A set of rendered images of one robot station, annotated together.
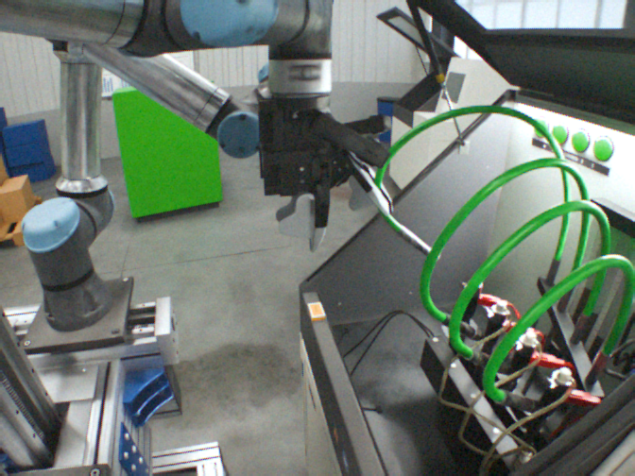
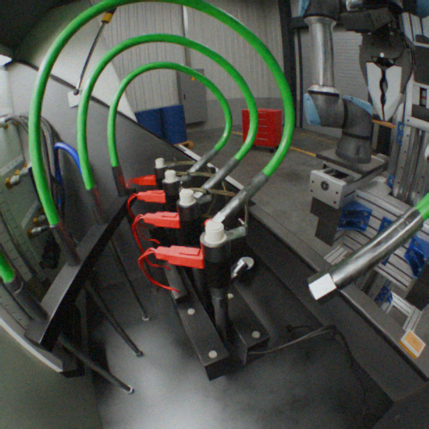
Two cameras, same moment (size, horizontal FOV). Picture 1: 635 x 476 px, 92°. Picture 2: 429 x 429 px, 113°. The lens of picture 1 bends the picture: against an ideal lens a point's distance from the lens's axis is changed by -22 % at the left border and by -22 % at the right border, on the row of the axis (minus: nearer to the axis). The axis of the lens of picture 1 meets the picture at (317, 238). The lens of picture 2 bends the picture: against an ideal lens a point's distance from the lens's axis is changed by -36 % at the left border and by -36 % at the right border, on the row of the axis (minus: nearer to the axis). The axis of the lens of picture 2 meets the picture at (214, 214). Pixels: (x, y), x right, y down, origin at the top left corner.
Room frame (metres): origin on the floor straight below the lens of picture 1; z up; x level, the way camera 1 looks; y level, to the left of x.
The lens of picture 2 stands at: (0.69, -0.31, 1.26)
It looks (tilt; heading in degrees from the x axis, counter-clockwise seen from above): 32 degrees down; 170
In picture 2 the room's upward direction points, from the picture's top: 5 degrees counter-clockwise
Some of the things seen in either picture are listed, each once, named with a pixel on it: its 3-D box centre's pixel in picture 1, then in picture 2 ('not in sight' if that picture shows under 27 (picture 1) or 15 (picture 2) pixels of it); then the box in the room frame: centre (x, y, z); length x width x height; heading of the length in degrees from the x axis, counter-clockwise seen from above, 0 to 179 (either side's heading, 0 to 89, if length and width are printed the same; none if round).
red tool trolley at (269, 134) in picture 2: not in sight; (262, 129); (-3.56, 1.57, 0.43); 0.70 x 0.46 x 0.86; 43
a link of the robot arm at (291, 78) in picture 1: (300, 78); not in sight; (0.47, 0.02, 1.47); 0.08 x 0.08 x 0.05
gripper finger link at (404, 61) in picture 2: not in sight; (397, 65); (0.49, 0.01, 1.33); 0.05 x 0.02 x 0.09; 12
